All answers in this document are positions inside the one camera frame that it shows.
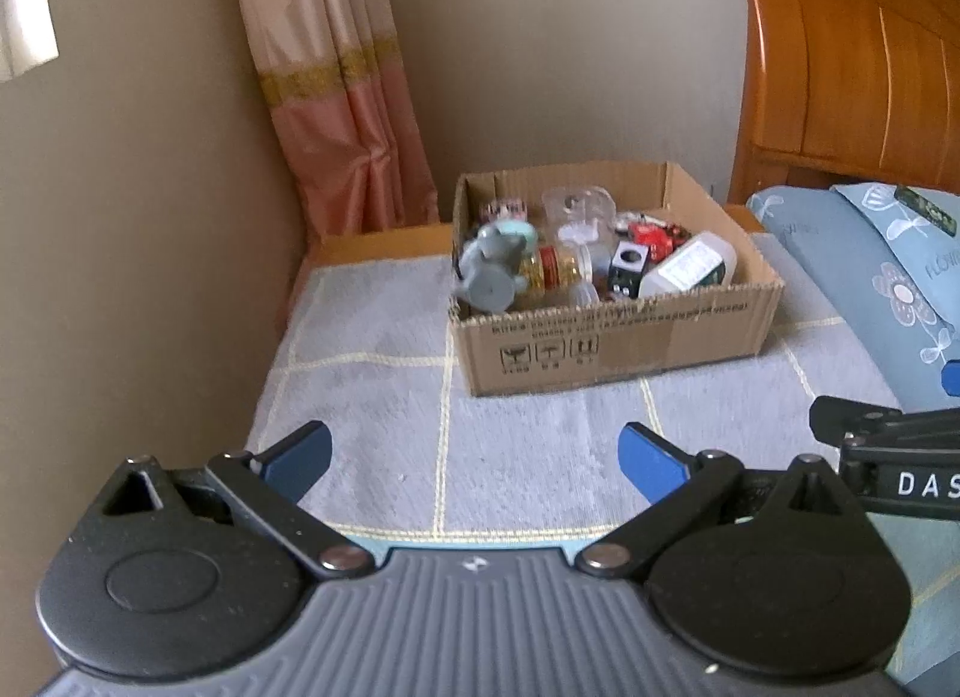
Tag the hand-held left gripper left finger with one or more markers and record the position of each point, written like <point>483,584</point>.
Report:
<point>300,453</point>

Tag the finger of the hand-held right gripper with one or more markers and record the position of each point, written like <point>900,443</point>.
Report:
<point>847,418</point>
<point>952,378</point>

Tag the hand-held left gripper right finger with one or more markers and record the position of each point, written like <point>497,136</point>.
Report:
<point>652,461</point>

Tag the cardboard box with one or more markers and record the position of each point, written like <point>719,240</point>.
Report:
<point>637,344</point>

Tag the white plastic container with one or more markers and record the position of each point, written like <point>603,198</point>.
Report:
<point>690,263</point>

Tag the clear jar with red label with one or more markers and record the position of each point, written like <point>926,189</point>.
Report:
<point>566,266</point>

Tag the red toy vehicle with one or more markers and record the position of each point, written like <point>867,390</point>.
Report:
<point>656,238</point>

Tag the grey plastic toy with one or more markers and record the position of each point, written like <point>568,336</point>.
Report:
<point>491,266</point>

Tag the mint green plastic case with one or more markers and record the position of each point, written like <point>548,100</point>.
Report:
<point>517,232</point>

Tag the grey checked blanket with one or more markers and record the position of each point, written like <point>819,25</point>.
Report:
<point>360,397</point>

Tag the dark green tag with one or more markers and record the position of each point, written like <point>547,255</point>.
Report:
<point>930,211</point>

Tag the grey blue pillow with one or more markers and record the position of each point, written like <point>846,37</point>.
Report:
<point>817,247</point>

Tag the black toy cube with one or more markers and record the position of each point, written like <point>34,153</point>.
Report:
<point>628,269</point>

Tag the yellow clear jar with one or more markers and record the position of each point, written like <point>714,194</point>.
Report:
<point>534,273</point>

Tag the clear plastic cup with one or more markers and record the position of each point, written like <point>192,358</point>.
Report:
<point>581,206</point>

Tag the wooden headboard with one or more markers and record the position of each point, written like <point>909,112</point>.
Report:
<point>847,67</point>

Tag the pink and cream curtain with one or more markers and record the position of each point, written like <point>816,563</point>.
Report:
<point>330,67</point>

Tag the white cloth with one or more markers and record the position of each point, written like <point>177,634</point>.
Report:
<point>26,0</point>

